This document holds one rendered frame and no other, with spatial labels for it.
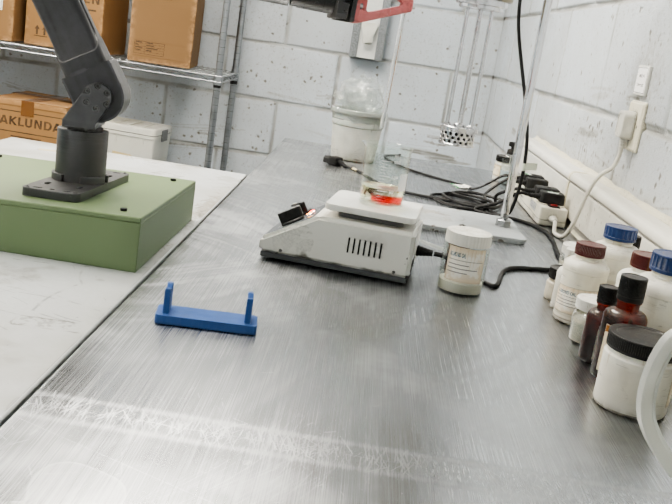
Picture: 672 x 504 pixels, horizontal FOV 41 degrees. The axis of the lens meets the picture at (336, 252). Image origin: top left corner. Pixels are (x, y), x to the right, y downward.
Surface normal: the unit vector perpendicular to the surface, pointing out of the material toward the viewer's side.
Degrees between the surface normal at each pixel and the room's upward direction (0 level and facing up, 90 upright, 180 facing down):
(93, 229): 90
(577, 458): 0
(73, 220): 90
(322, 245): 90
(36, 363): 0
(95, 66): 89
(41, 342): 0
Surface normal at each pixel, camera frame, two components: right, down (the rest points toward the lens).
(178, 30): 0.05, 0.23
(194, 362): 0.15, -0.96
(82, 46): 0.06, 0.01
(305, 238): -0.17, 0.21
